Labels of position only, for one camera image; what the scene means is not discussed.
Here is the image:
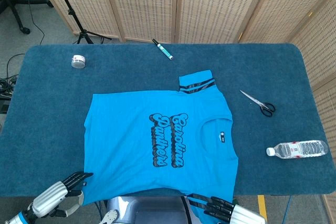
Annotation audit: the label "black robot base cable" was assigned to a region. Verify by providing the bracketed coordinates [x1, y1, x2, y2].
[180, 195, 194, 224]

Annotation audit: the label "blue printed T-shirt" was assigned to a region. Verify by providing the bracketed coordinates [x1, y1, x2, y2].
[81, 69, 239, 224]

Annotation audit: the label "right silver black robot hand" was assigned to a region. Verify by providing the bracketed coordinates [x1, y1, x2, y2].
[204, 196, 266, 224]

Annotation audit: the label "clear plastic water bottle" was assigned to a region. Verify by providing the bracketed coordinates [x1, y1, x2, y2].
[266, 140, 329, 159]

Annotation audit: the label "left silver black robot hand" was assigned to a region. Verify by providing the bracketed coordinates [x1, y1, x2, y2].
[31, 172, 94, 218]

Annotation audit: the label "black floor cable bundle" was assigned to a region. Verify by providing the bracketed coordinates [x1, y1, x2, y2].
[0, 53, 26, 114]

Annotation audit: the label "white perforated plate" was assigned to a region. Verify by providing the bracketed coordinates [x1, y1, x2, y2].
[99, 209, 119, 224]

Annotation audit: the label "black handled scissors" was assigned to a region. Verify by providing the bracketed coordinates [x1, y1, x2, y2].
[239, 89, 276, 117]

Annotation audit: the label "dark blue carpet table cover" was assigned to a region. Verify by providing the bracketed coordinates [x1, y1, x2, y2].
[0, 42, 336, 198]

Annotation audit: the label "black office chair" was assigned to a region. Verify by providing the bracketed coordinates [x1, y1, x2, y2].
[0, 0, 55, 35]

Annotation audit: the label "silver-blue robot base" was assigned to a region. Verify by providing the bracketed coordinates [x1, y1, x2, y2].
[106, 195, 200, 224]

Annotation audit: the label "small white tape roll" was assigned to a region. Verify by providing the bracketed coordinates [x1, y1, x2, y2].
[71, 54, 87, 69]

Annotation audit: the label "black tripod stand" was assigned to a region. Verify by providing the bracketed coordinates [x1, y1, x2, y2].
[48, 0, 112, 44]

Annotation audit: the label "white green marker pen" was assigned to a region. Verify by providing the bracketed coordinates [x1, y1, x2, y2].
[151, 38, 174, 61]

